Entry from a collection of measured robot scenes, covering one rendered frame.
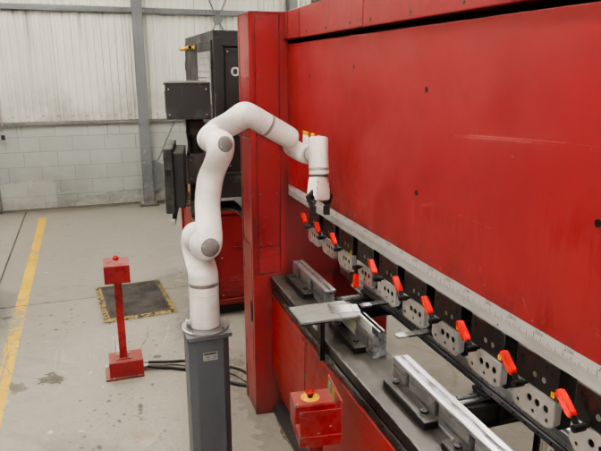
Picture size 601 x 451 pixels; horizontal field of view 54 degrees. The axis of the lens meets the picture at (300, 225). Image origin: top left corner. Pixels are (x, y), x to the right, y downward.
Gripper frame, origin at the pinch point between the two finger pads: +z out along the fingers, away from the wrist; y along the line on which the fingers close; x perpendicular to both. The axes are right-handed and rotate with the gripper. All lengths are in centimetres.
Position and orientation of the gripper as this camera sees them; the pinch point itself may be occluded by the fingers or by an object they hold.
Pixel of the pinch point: (319, 213)
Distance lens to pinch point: 247.5
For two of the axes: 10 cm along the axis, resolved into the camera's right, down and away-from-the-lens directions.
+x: 7.7, 0.1, -6.4
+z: 0.3, 10.0, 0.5
